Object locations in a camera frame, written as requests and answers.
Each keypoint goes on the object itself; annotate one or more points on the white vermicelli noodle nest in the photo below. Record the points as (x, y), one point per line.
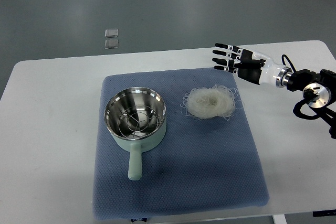
(211, 102)

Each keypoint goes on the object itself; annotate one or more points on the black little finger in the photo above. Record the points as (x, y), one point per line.
(227, 69)

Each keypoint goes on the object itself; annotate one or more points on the black table control panel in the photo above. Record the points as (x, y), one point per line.
(324, 213)

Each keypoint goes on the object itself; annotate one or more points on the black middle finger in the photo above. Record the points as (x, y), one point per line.
(229, 54)

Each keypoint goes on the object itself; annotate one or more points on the blue mat label tag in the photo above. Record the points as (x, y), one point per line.
(139, 219)

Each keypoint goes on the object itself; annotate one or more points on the round wire steamer rack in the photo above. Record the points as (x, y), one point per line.
(138, 121)

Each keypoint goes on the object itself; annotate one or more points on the mint green steel pot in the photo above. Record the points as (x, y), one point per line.
(123, 100)

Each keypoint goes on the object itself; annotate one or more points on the white table leg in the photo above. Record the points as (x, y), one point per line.
(279, 219)

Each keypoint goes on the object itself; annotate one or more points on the upper clear floor tile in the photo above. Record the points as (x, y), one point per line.
(111, 33)

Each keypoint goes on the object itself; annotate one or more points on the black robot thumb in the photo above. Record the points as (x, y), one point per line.
(252, 63)

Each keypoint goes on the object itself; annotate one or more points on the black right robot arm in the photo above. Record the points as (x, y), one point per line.
(318, 89)

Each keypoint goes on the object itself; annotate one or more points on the blue textured cloth mat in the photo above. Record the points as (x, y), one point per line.
(200, 165)

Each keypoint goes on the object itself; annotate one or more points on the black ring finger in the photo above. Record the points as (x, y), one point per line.
(226, 62)

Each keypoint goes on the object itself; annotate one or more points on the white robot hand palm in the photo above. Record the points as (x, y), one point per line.
(268, 73)

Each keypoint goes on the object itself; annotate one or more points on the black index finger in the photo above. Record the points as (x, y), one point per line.
(230, 48)

